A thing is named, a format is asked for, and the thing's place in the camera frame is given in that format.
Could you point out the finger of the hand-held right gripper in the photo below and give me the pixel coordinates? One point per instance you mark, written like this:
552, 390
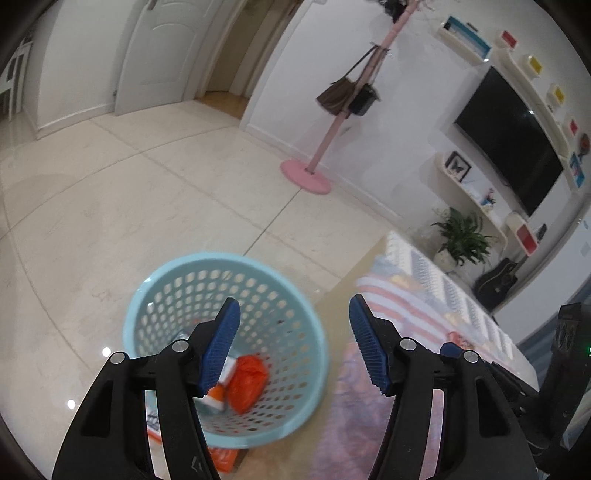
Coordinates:
450, 349

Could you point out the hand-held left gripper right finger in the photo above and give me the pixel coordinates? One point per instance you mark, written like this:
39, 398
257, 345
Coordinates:
369, 350

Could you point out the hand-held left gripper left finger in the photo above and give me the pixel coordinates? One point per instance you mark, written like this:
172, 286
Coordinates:
221, 346

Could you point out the light blue perforated basket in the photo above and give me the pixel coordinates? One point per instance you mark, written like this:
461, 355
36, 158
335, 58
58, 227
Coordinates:
198, 261

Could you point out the brown shoulder bag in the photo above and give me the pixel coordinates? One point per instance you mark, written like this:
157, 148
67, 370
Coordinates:
334, 97

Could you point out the black shoulder bag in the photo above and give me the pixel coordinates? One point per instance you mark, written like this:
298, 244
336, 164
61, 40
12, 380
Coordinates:
362, 104

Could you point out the orange plastic packet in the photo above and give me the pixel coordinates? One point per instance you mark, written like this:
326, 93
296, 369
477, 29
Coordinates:
247, 383

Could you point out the white orange carton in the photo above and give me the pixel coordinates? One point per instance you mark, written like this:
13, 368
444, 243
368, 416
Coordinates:
219, 397

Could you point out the pink striped printed blanket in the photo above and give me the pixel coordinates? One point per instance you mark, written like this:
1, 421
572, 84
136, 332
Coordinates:
360, 415

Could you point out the black guitar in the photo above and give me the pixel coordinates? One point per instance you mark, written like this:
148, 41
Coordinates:
496, 281

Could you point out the orange white printed flyer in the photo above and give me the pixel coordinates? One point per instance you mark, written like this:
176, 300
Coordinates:
226, 459

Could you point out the green potted plant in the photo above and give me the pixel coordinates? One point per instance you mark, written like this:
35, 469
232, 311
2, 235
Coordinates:
461, 235

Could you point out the small colourful figurine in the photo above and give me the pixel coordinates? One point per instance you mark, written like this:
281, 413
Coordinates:
488, 199

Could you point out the framed butterfly picture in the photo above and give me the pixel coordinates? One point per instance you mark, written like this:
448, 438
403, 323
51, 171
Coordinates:
458, 166

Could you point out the pink coat rack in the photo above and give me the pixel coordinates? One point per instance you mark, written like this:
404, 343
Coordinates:
307, 177

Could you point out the black flat television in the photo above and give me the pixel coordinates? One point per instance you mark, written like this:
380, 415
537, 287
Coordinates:
508, 138

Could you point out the red table tennis paddle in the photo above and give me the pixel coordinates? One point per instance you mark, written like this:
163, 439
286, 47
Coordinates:
585, 145

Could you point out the white shelf with coloured cubbies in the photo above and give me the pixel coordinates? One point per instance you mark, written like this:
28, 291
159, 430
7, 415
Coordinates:
533, 64

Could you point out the white panel door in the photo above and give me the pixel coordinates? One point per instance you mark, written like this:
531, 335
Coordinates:
161, 55

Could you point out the white dining chair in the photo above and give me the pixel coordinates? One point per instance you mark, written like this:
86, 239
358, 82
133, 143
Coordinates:
11, 78

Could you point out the dark cloth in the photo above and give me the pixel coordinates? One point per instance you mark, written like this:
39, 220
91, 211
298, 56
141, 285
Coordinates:
392, 9

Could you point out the white curved wall shelf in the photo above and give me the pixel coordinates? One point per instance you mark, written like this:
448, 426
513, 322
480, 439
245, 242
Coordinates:
475, 203

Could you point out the blue wall card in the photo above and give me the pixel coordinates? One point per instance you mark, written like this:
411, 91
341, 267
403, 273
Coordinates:
576, 170

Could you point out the blue white wall shelf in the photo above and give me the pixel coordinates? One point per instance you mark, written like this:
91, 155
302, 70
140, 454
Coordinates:
461, 34

